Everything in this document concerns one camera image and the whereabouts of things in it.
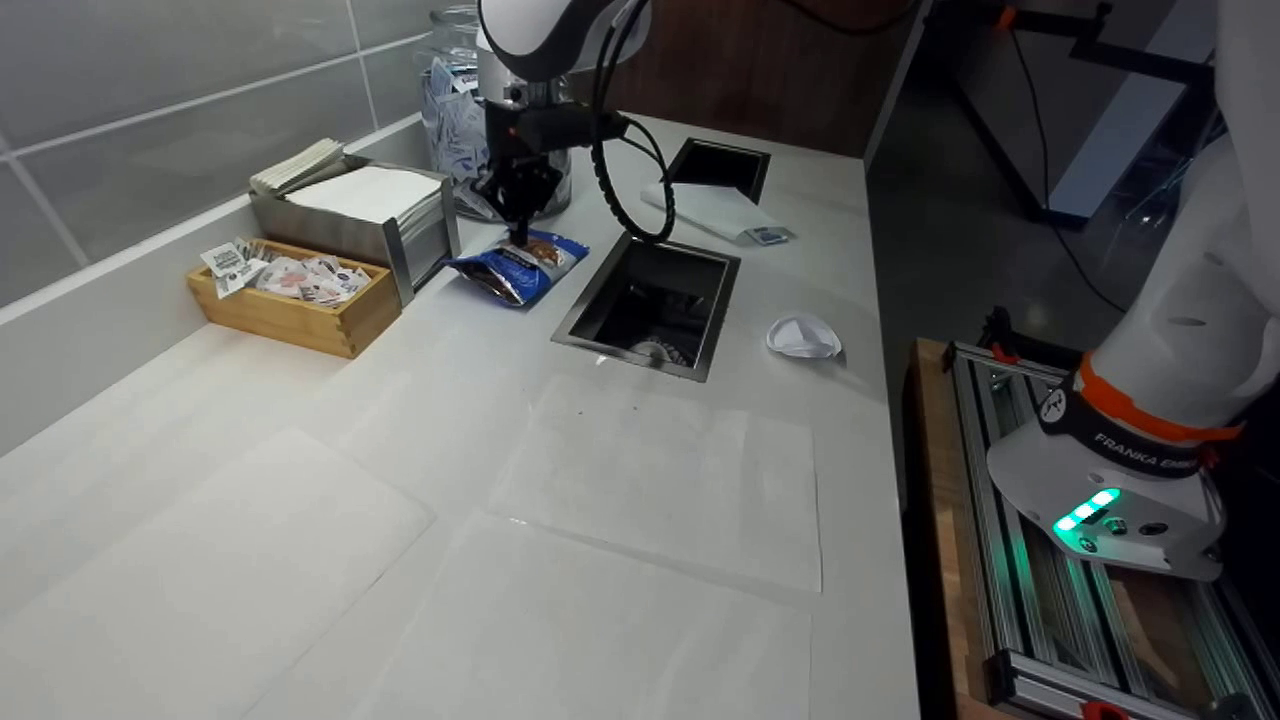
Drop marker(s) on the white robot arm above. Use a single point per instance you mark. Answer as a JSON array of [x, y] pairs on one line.
[[1172, 333]]

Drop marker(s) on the thin white paper sheet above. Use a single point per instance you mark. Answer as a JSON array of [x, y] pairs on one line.
[[667, 481], [587, 635], [202, 572]]

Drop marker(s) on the black stand with red clamp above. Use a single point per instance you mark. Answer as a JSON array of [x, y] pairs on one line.
[[1064, 25]]

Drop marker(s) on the metal napkin dispenser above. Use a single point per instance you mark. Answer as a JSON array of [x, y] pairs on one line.
[[363, 207]]

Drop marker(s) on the blue and white pretzel packet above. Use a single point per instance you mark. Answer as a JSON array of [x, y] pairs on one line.
[[521, 268]]

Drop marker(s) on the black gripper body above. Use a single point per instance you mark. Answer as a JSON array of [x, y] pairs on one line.
[[521, 145]]

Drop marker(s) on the aluminium profile base frame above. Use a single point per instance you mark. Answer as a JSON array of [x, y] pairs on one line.
[[1027, 562]]

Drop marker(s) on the white and blue panel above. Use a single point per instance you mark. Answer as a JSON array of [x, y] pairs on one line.
[[1132, 132]]

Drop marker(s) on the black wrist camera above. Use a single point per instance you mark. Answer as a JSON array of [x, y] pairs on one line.
[[593, 125]]

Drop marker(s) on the wooden base board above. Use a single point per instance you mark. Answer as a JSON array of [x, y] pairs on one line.
[[935, 562]]

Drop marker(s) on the wooden tray of sachets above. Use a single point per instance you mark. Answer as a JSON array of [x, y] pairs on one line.
[[300, 302]]

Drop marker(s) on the small blue white sachet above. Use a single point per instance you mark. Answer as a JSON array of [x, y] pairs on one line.
[[767, 236]]

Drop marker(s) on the glass jar of sachets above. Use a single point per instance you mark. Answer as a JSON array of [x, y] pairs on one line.
[[448, 122]]

